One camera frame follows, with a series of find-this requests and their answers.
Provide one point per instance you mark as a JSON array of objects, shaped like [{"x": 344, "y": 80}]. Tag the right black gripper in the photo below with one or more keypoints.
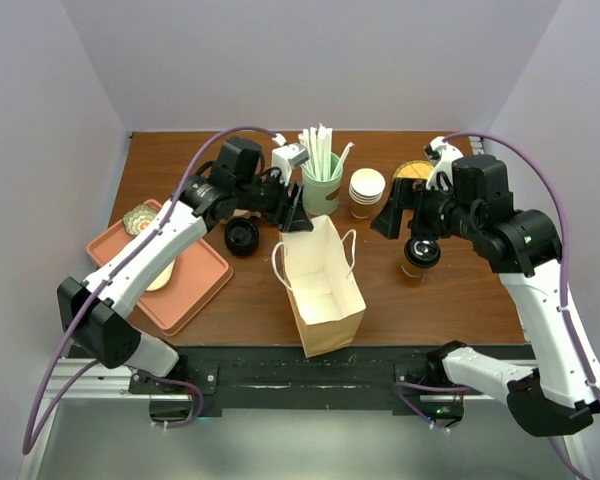
[{"x": 406, "y": 194}]

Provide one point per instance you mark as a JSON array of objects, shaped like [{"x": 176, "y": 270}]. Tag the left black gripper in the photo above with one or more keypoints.
[{"x": 285, "y": 214}]

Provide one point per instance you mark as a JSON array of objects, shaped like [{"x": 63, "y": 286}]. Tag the stack of paper cups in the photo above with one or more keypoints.
[{"x": 366, "y": 188}]

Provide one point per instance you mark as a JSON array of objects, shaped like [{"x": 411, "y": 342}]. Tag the black cup lid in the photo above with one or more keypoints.
[{"x": 422, "y": 253}]

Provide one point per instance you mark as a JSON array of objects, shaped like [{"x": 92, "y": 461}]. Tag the brown paper bag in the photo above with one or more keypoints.
[{"x": 317, "y": 270}]

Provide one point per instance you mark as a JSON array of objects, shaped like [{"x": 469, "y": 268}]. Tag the cardboard cup carrier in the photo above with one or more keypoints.
[{"x": 246, "y": 214}]

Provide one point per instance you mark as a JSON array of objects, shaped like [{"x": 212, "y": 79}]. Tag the single brown paper cup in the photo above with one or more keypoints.
[{"x": 411, "y": 270}]

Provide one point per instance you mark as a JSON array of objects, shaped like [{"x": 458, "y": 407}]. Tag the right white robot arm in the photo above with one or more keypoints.
[{"x": 561, "y": 395}]

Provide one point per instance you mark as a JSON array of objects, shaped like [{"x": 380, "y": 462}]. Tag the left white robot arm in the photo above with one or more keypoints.
[{"x": 94, "y": 311}]

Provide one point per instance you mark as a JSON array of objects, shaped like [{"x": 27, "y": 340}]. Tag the green straw holder cup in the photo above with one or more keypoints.
[{"x": 320, "y": 197}]

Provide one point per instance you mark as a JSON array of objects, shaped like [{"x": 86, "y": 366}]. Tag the yellow woven coaster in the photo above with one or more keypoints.
[{"x": 415, "y": 169}]

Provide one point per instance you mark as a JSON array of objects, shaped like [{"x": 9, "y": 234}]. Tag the stack of black lids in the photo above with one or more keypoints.
[{"x": 241, "y": 237}]

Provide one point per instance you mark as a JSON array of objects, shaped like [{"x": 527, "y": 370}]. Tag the wrapped straws bundle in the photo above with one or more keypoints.
[{"x": 323, "y": 164}]

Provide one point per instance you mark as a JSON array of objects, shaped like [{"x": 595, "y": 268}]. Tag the pink plastic tray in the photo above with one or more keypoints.
[{"x": 198, "y": 274}]

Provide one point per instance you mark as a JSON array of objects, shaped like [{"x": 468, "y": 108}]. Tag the cream square bowl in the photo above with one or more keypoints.
[{"x": 162, "y": 279}]

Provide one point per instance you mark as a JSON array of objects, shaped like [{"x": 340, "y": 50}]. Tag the small floral dish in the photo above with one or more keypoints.
[{"x": 137, "y": 219}]

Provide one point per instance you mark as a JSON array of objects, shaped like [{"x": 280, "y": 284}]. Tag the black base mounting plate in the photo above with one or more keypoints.
[{"x": 281, "y": 377}]

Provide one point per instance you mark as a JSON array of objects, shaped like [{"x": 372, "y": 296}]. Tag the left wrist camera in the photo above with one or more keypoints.
[{"x": 286, "y": 158}]

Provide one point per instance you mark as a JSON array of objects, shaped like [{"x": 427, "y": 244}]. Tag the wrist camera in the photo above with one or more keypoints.
[
  {"x": 441, "y": 155},
  {"x": 286, "y": 158}
]

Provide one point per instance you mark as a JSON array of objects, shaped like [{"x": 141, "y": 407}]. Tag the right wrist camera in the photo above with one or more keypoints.
[{"x": 441, "y": 155}]

